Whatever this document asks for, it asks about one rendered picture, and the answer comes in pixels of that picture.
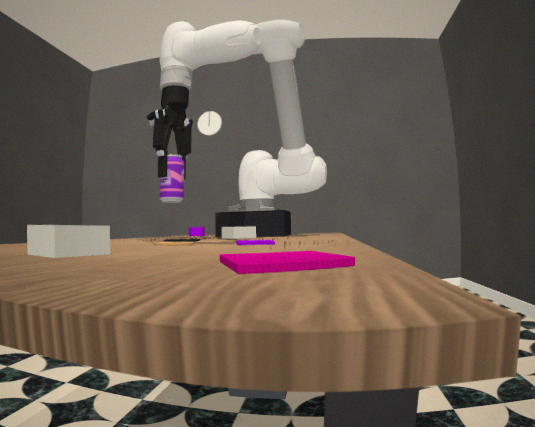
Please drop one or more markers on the magenta flat slab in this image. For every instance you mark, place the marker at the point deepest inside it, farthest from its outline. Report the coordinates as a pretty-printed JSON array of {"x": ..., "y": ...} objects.
[{"x": 284, "y": 261}]

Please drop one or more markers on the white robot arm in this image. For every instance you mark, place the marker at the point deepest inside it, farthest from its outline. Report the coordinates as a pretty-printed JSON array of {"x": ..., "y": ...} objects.
[{"x": 297, "y": 169}]

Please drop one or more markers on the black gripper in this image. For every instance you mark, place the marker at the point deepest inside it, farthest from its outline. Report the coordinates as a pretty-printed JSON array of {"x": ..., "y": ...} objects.
[{"x": 174, "y": 98}]

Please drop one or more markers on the purple drink can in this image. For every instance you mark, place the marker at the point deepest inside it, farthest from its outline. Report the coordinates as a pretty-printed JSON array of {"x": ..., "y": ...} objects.
[{"x": 172, "y": 186}]

